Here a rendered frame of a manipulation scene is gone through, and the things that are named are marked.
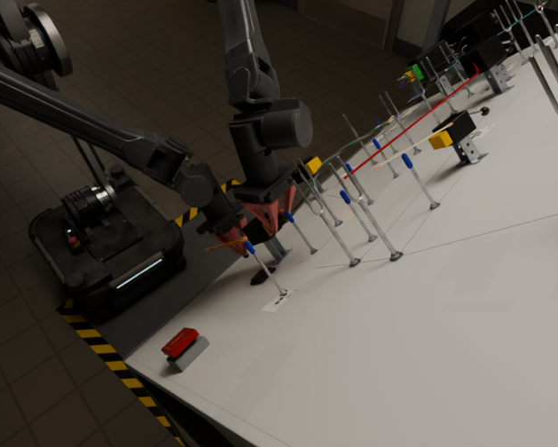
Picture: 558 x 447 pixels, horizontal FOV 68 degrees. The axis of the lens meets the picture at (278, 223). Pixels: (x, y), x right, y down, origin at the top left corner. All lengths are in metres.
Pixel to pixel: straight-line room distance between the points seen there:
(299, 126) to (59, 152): 2.52
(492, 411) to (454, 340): 0.07
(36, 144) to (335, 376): 2.92
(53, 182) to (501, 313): 2.64
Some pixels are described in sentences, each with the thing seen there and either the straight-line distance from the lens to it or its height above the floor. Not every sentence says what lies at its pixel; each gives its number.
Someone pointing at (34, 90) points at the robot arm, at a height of 1.35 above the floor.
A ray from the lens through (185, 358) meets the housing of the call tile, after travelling 0.65.
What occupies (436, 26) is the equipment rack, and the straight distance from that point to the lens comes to 1.46.
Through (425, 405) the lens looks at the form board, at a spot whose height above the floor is 1.40.
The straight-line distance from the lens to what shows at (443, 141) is 0.64.
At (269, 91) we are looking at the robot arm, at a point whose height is 1.34.
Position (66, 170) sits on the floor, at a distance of 2.86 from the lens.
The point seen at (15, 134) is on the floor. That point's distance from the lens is 3.33.
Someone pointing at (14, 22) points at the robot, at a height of 1.23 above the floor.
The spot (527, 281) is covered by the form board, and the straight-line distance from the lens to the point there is 0.38.
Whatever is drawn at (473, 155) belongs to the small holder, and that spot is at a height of 1.30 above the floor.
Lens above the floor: 1.69
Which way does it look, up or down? 49 degrees down
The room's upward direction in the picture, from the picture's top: straight up
